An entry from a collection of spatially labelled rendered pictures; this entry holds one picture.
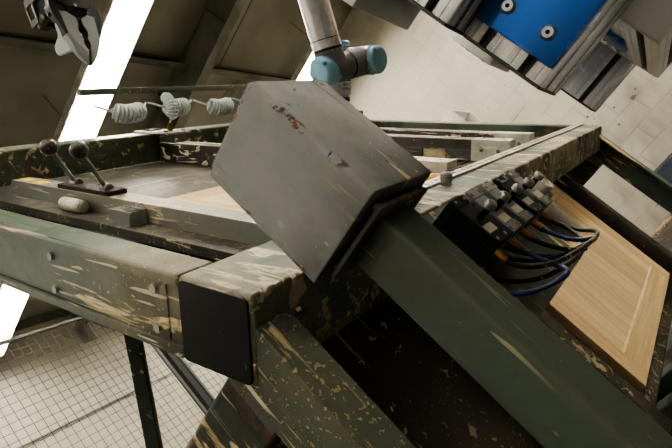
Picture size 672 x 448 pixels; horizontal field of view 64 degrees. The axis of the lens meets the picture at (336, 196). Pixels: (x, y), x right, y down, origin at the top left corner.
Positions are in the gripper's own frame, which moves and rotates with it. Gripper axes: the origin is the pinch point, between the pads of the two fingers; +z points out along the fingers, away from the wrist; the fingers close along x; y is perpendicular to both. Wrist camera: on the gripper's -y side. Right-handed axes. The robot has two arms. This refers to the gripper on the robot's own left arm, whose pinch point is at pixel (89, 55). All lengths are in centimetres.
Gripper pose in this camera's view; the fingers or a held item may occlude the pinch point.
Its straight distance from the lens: 100.2
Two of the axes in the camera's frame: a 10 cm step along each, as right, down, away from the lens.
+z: 3.7, 9.2, -1.0
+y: -7.7, 3.6, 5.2
